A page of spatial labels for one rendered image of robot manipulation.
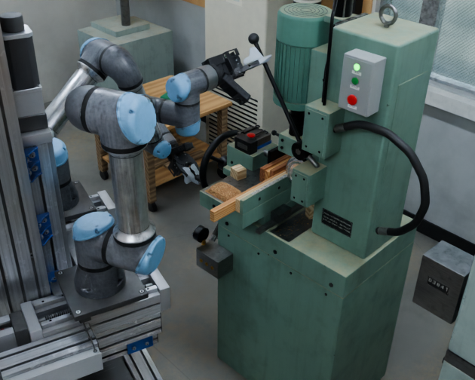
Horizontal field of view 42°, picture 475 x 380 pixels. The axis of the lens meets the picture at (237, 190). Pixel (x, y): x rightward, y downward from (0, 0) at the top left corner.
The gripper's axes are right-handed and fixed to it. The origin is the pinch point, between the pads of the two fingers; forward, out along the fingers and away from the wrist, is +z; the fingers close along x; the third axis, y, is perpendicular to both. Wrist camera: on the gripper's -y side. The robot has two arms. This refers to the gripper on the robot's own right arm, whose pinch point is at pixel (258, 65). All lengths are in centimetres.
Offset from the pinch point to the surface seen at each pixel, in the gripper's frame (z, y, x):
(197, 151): 86, -13, 167
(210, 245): -13, -50, 51
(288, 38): 3.5, 2.9, -13.3
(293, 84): 4.6, -10.3, -6.3
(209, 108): 85, 5, 138
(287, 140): 8.7, -26.1, 11.1
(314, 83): 5.2, -12.8, -13.8
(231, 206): -20.4, -37.4, 17.7
